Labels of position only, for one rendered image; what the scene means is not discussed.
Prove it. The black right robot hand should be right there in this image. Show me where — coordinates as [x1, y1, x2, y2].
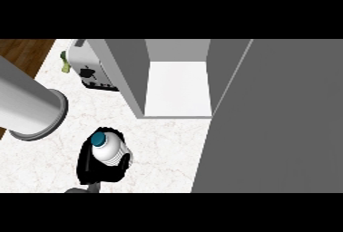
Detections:
[76, 126, 135, 186]

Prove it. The white bottle with teal cap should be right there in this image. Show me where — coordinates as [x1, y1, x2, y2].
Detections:
[91, 130, 132, 167]

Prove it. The grey open cabinet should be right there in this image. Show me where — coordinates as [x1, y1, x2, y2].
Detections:
[86, 39, 255, 120]

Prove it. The dark grey cabinet door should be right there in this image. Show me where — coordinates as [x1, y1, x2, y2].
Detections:
[191, 39, 343, 194]

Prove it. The white appliance with black base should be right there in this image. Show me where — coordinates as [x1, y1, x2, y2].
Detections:
[66, 39, 122, 92]

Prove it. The green vegetable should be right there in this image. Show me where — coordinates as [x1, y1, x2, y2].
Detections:
[60, 50, 73, 74]

